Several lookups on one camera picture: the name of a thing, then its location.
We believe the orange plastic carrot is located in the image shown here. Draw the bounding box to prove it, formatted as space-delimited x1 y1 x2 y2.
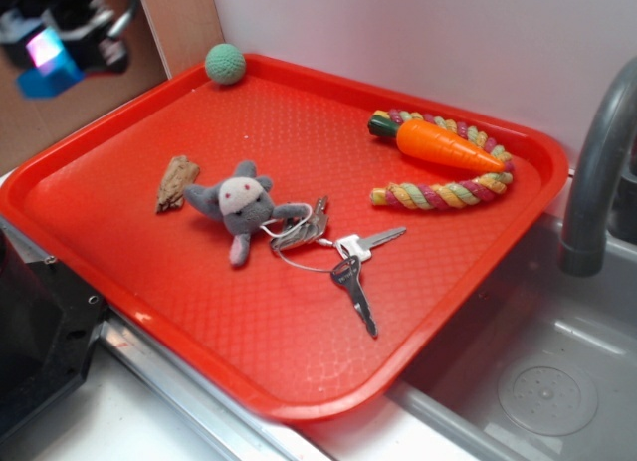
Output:
367 115 506 173

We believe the brown wood piece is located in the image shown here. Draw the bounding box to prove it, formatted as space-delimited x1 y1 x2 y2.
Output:
155 155 200 214

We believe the blue block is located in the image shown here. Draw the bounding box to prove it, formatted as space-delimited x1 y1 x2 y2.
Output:
16 27 85 99

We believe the multicolour rope toy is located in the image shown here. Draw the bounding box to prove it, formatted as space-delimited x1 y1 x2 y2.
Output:
370 109 514 211

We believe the green crocheted ball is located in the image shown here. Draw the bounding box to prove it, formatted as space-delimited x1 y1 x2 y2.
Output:
204 43 247 86

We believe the silver key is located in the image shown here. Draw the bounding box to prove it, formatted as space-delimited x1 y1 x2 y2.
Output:
334 227 406 262

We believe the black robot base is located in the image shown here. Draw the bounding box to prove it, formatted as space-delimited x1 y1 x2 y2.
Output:
1 235 106 442

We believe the silver metal clip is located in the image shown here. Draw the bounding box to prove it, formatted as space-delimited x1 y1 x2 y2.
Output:
270 195 328 252

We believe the grey plush animal keychain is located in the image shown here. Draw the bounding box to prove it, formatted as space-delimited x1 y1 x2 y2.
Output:
184 160 312 268

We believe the brown cardboard panel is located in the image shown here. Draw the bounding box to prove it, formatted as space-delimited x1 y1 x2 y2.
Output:
0 0 168 176

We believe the red plastic tray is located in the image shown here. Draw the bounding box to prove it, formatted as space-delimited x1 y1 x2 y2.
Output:
1 56 568 423

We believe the grey sink basin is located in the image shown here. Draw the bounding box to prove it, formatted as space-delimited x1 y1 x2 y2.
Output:
389 216 636 460

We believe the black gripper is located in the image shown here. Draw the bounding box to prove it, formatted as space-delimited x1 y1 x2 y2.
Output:
1 0 140 74

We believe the black-headed key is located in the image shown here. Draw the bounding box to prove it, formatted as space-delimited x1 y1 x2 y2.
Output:
330 256 378 339

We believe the grey faucet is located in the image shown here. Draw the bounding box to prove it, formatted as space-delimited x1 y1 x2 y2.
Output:
558 59 636 277

